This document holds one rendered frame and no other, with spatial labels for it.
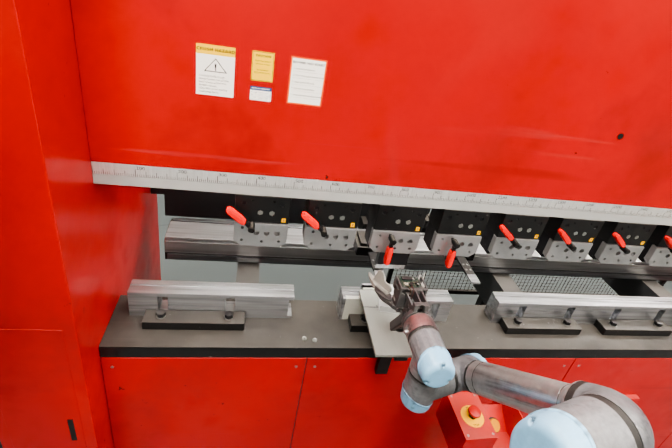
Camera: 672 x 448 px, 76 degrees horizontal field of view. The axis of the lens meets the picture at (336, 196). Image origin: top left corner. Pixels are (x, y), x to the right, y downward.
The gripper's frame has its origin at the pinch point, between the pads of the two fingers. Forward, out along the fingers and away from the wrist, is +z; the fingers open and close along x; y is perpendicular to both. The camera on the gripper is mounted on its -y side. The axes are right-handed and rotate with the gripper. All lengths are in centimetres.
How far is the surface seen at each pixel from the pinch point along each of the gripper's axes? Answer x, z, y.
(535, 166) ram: -38, 11, 33
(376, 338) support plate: 2.5, -6.1, -18.2
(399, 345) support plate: -3.8, -8.7, -18.2
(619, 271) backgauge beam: -122, 38, -23
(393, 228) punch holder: -1.0, 11.4, 8.4
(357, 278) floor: -39, 138, -115
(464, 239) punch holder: -24.4, 10.9, 6.5
